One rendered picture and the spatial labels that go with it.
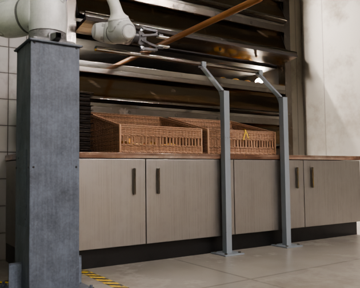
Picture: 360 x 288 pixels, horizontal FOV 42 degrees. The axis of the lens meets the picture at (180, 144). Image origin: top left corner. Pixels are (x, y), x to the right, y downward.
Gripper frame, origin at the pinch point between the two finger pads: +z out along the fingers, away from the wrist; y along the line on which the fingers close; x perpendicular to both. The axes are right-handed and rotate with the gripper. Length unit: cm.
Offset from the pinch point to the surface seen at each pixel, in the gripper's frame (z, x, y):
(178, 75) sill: 44, -55, 4
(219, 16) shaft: -1, 53, 2
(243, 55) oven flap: 102, -54, -17
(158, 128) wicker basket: -1.4, -4.5, 48.1
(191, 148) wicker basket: 22, -6, 58
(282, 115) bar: 85, 4, 37
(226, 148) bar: 39, 5, 59
